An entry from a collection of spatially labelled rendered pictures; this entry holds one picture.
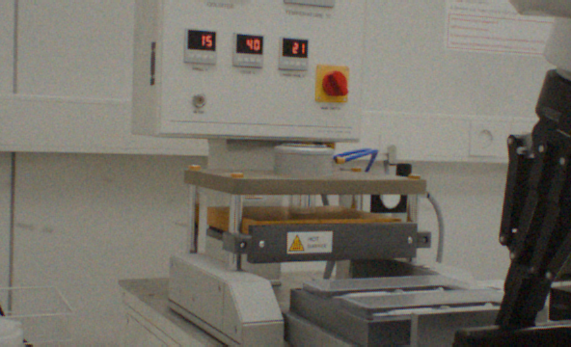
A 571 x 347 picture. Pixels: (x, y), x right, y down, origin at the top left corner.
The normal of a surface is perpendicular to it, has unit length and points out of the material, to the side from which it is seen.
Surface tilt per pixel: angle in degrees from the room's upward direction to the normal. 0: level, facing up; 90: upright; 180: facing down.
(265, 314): 41
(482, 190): 90
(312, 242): 90
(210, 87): 90
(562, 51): 92
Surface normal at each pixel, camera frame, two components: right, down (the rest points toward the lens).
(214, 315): -0.90, -0.01
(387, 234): 0.43, 0.07
